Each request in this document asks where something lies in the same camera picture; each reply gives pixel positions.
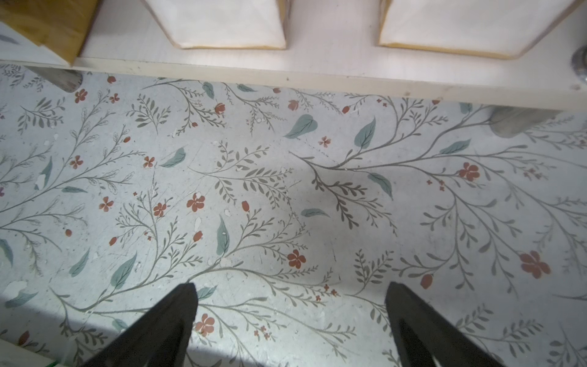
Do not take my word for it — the gold tissue pack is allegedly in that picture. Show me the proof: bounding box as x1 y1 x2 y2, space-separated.
1 0 99 67
378 0 581 60
144 0 290 50

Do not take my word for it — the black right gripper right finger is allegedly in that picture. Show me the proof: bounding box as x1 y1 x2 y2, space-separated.
385 282 501 366

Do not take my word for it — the white two-tier shelf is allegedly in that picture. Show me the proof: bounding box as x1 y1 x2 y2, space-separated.
0 0 587 139

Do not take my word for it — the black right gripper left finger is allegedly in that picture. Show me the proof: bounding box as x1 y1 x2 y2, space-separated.
84 283 198 367

